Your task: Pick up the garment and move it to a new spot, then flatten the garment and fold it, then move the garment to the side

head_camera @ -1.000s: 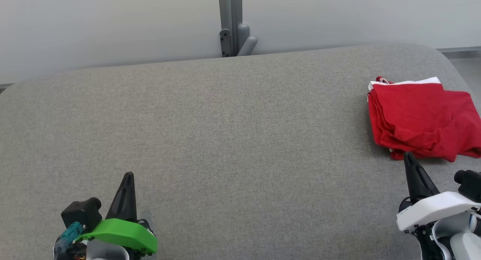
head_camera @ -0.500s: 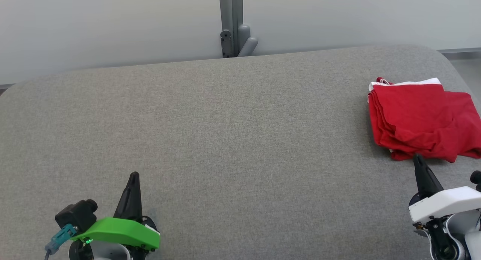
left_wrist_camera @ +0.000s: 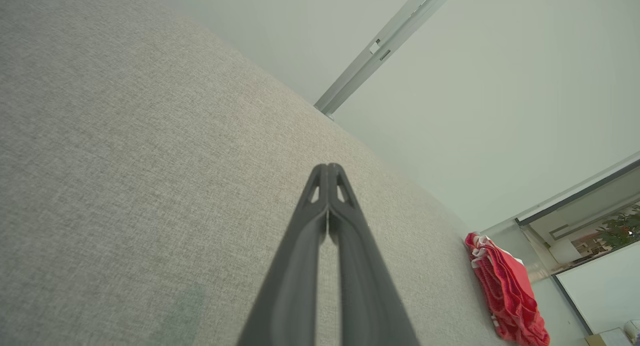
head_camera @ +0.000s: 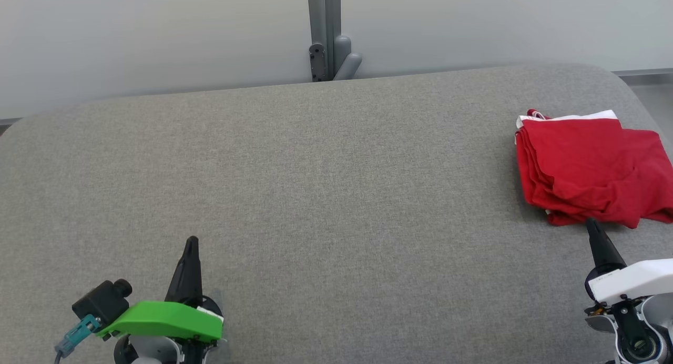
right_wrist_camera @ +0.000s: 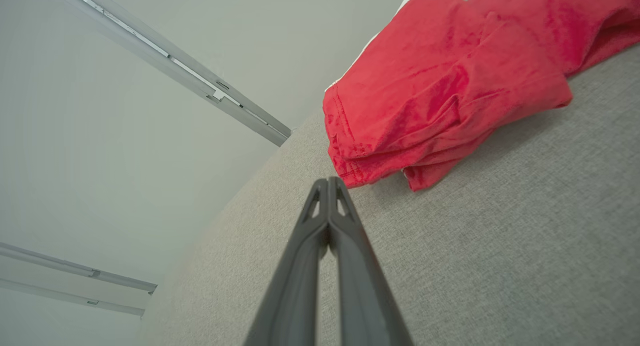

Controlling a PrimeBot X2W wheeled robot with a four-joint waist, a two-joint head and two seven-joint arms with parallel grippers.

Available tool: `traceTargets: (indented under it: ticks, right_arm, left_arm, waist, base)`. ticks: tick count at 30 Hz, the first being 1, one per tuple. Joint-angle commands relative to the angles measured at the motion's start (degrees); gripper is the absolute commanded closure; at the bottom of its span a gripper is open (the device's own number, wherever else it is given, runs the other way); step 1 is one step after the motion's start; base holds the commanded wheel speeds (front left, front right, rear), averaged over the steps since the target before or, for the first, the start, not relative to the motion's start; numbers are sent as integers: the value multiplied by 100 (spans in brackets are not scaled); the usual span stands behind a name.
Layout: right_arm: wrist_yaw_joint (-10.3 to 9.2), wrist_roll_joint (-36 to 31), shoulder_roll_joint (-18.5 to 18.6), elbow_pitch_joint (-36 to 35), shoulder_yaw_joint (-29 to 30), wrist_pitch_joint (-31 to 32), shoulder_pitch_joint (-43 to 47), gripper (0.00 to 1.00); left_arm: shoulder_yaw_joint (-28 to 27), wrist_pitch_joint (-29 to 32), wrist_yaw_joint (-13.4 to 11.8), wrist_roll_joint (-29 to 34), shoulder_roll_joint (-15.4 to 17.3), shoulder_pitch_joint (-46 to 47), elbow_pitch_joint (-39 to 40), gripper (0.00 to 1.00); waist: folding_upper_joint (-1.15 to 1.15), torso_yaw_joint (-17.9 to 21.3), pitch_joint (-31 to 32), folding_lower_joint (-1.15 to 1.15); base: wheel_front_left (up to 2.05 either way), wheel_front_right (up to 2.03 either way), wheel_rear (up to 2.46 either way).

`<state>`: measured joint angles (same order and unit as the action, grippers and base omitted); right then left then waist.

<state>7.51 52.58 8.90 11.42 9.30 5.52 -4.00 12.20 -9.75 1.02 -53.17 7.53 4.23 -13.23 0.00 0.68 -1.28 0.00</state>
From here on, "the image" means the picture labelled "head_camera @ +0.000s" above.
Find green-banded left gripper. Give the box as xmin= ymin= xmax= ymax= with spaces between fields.
xmin=95 ymin=236 xmax=225 ymax=345

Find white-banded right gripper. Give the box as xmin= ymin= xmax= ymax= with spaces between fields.
xmin=585 ymin=218 xmax=673 ymax=308

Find red shorts with white hem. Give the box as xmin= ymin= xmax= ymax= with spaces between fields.
xmin=514 ymin=108 xmax=640 ymax=228

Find grey rounded lever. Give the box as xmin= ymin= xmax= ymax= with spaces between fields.
xmin=333 ymin=35 xmax=363 ymax=82

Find teal-plug left camera cable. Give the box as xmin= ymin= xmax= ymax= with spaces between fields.
xmin=54 ymin=314 xmax=102 ymax=364

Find grey metal post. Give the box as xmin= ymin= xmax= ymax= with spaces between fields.
xmin=307 ymin=0 xmax=342 ymax=83

